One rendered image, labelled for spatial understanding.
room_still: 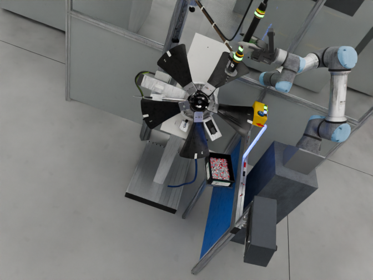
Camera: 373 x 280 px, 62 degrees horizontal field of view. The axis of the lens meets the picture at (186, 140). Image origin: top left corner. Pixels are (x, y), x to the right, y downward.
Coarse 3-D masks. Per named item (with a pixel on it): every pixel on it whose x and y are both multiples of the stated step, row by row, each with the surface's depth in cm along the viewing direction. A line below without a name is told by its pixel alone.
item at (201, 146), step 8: (192, 128) 188; (200, 128) 194; (192, 136) 189; (200, 136) 194; (184, 144) 188; (192, 144) 190; (200, 144) 195; (184, 152) 189; (192, 152) 192; (200, 152) 195; (208, 152) 199
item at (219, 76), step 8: (224, 56) 192; (216, 64) 193; (224, 64) 190; (240, 64) 186; (216, 72) 191; (224, 72) 188; (240, 72) 184; (248, 72) 184; (208, 80) 192; (216, 80) 188; (224, 80) 186; (232, 80) 184
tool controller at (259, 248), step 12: (252, 204) 149; (264, 204) 147; (252, 216) 143; (264, 216) 143; (252, 228) 138; (264, 228) 138; (252, 240) 134; (264, 240) 135; (252, 252) 138; (264, 252) 135; (264, 264) 143
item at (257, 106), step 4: (256, 104) 224; (260, 104) 225; (256, 108) 221; (260, 108) 222; (256, 112) 218; (256, 116) 217; (260, 116) 217; (264, 116) 218; (256, 120) 219; (260, 120) 218; (264, 120) 218; (256, 124) 222
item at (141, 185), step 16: (144, 160) 288; (176, 160) 300; (144, 176) 278; (176, 176) 286; (128, 192) 264; (144, 192) 266; (160, 192) 271; (176, 192) 275; (160, 208) 268; (176, 208) 265
